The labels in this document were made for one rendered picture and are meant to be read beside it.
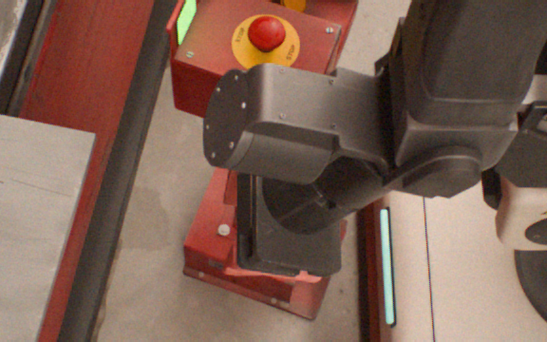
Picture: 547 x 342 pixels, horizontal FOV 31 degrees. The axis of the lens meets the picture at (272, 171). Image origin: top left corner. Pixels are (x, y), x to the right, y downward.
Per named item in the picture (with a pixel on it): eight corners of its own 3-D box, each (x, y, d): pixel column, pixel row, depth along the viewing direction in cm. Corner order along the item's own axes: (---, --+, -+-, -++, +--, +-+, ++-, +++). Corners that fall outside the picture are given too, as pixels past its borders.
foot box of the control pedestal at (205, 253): (314, 322, 174) (321, 303, 163) (181, 274, 176) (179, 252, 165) (349, 221, 182) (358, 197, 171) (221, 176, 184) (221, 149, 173)
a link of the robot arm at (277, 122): (498, 176, 52) (482, 34, 56) (311, 131, 47) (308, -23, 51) (367, 241, 62) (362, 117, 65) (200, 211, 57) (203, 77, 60)
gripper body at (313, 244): (243, 267, 65) (302, 234, 59) (243, 126, 69) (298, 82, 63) (327, 280, 68) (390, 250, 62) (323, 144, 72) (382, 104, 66)
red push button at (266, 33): (276, 68, 105) (278, 51, 102) (241, 56, 106) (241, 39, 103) (289, 37, 107) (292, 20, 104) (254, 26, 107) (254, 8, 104)
